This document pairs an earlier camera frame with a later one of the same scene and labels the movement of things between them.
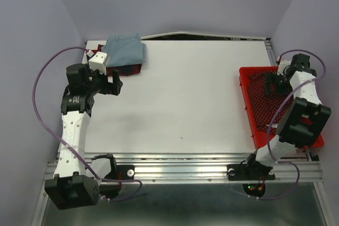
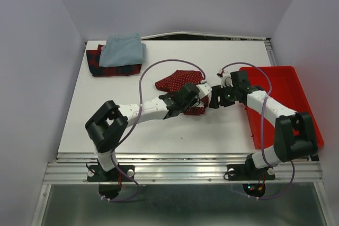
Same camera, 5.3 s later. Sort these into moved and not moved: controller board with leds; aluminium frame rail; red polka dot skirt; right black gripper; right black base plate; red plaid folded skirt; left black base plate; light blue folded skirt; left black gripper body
Moved: left black gripper body; red polka dot skirt; right black gripper
Not moved: aluminium frame rail; right black base plate; red plaid folded skirt; left black base plate; controller board with leds; light blue folded skirt
